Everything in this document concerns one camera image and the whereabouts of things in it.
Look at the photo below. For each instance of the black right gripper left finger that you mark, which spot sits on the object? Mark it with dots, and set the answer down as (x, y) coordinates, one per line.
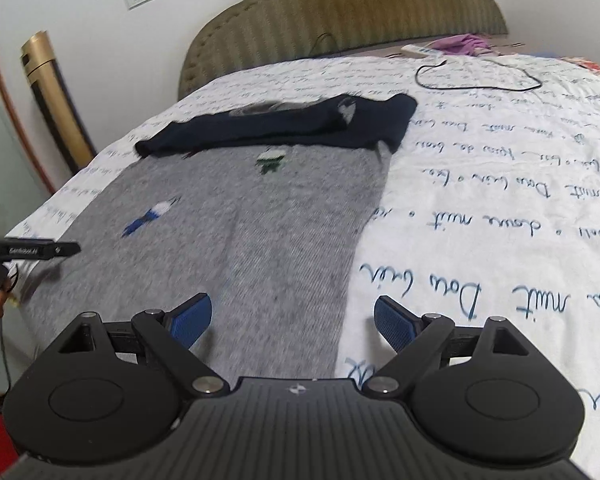
(102, 392)

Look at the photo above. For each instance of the white power strip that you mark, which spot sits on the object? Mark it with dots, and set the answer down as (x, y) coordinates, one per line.
(416, 51)

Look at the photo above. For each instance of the grey and navy knit sweater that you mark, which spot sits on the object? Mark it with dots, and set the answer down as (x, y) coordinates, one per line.
(260, 208)

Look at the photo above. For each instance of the pink patterned cloth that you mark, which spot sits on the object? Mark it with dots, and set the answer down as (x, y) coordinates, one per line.
(588, 64)

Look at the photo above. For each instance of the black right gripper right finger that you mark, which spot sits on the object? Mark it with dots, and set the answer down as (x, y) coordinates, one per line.
(486, 394)

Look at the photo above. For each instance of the white bedsheet with blue script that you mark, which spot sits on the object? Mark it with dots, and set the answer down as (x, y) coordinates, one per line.
(491, 204)

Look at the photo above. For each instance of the purple cloth on bed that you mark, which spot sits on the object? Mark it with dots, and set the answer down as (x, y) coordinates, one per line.
(467, 44)

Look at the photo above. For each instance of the olive green upholstered headboard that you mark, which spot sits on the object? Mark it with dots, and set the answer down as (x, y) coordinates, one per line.
(253, 33)

